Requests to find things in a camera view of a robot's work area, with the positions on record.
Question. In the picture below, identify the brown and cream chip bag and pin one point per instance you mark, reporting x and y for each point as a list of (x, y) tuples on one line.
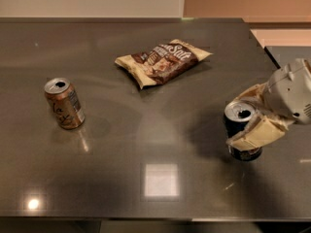
[(163, 63)]

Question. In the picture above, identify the dark blue pepsi can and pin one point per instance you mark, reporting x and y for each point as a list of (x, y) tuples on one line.
[(237, 114)]

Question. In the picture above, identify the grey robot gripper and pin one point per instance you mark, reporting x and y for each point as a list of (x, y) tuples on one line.
[(289, 92)]

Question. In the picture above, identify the orange lacroix can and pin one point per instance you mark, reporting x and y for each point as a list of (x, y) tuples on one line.
[(63, 99)]

